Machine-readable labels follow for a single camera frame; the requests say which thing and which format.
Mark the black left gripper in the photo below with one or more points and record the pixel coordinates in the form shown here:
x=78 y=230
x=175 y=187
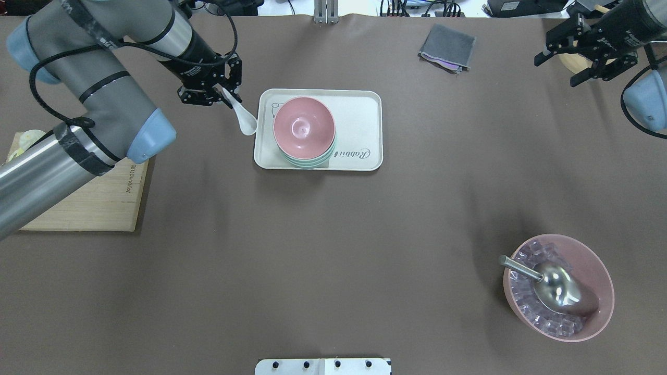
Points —
x=196 y=61

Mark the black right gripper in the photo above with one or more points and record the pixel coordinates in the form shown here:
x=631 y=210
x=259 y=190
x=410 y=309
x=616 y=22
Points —
x=618 y=36

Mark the white ceramic spoon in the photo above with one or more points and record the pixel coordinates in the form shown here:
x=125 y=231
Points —
x=247 y=122

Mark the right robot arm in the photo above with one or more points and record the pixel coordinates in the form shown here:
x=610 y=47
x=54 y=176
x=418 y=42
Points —
x=643 y=99

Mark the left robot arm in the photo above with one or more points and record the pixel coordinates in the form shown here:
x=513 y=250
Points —
x=104 y=116

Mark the large pink bowl with ice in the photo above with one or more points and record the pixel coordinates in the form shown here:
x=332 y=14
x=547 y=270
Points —
x=583 y=265

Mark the green stacked bowls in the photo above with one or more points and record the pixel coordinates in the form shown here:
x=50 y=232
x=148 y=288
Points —
x=308 y=152

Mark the wooden cutting board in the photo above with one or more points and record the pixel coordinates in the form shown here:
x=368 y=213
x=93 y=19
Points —
x=110 y=203

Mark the cream serving tray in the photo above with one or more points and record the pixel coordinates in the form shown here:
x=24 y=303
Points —
x=358 y=119

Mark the grey folded cloth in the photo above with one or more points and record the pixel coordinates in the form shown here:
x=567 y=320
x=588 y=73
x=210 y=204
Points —
x=448 y=48

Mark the metal scoop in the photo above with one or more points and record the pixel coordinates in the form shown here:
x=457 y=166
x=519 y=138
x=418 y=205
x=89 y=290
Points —
x=552 y=284

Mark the aluminium frame post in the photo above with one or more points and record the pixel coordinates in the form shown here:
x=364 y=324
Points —
x=326 y=11

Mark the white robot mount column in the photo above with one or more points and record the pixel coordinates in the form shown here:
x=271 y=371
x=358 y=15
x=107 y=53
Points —
x=364 y=365

